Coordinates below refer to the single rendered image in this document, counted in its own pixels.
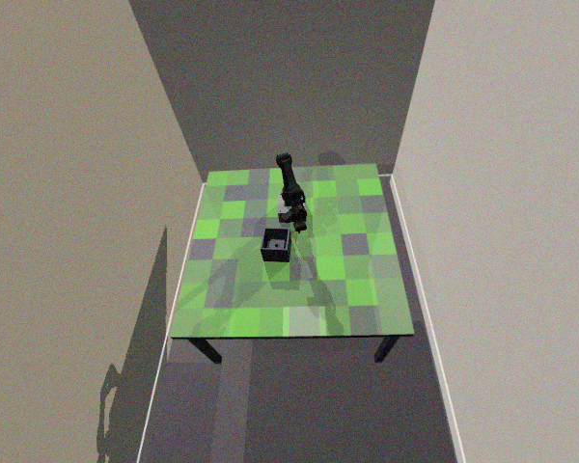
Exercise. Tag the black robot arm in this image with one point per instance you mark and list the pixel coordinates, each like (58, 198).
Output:
(292, 193)

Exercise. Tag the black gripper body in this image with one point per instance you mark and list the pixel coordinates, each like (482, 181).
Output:
(299, 224)

